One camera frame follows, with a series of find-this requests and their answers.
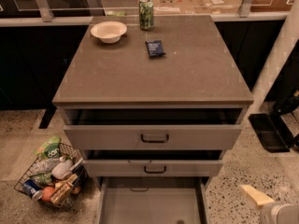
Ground green chip bag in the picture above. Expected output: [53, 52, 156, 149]
[35, 136, 61, 159]

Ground grey bottom drawer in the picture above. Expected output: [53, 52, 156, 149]
[96, 177, 209, 224]

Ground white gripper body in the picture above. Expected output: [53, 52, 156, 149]
[260, 203, 299, 224]

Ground white bowl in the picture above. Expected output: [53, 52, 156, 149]
[91, 21, 127, 44]

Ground grey top drawer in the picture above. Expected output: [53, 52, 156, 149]
[63, 108, 244, 151]

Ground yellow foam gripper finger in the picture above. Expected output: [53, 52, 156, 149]
[239, 185, 274, 209]

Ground grey drawer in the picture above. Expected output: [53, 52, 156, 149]
[63, 108, 244, 151]
[83, 150, 223, 177]
[96, 177, 209, 224]

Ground grey drawer cabinet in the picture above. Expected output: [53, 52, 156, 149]
[51, 14, 255, 224]

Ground dark blue snack packet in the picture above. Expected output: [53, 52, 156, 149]
[145, 40, 165, 58]

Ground orange fruit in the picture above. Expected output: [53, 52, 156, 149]
[41, 187, 55, 202]

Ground brown snack box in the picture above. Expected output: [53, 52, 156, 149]
[50, 174, 78, 206]

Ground wire basket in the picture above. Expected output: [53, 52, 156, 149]
[14, 143, 88, 209]

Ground black floor tray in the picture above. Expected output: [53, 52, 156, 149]
[249, 113, 294, 153]

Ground white plastic bottle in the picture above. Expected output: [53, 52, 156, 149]
[51, 160, 73, 179]

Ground green soda can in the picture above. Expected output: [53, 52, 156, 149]
[139, 0, 154, 31]

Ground blue soda can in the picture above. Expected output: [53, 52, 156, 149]
[22, 179, 43, 201]

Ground grey middle drawer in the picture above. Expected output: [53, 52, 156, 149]
[83, 150, 223, 177]

